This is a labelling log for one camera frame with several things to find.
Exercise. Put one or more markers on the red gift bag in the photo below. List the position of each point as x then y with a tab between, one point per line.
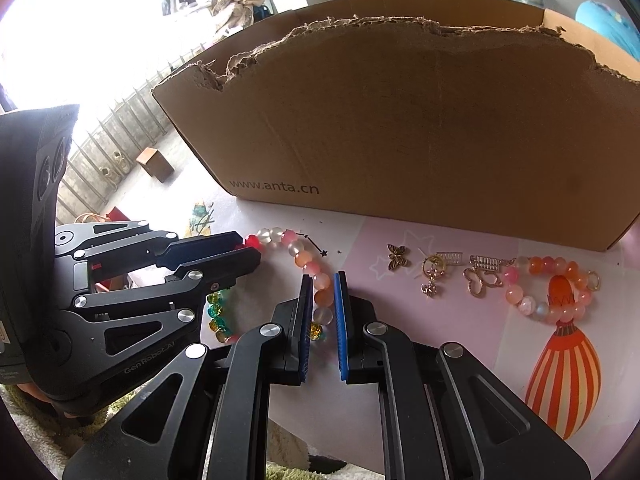
118	215

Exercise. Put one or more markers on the bronze butterfly charm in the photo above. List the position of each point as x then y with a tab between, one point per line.
397	256

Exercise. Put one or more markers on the gold moon flower charm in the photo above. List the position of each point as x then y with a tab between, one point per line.
431	266

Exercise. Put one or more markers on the beige clothes pile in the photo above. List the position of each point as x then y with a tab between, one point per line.
237	5

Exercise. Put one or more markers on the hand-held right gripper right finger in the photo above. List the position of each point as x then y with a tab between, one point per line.
341	325

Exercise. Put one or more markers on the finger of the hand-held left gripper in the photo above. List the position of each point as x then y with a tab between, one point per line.
230	264
205	246

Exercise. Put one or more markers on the metal balcony railing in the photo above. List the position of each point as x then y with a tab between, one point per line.
100	145

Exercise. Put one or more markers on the beige slipper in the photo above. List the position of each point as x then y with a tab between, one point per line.
120	161
107	171

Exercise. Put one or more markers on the pink balloon print mat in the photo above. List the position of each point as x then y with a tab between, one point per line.
450	325

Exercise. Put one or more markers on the person's left hand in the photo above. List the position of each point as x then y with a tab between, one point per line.
35	394

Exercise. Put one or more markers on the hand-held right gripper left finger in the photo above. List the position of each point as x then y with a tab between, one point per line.
305	325

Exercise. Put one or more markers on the brown cardboard box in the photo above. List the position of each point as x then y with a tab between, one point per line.
400	135

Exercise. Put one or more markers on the blue and pink cartoon quilt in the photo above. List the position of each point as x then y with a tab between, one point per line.
607	25

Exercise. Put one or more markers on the silver abacus charm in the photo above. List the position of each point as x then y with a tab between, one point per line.
449	259

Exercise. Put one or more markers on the cream green fleece blanket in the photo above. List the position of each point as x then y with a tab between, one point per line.
25	440

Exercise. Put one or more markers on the small brown box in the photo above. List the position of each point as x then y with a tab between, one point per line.
155	164

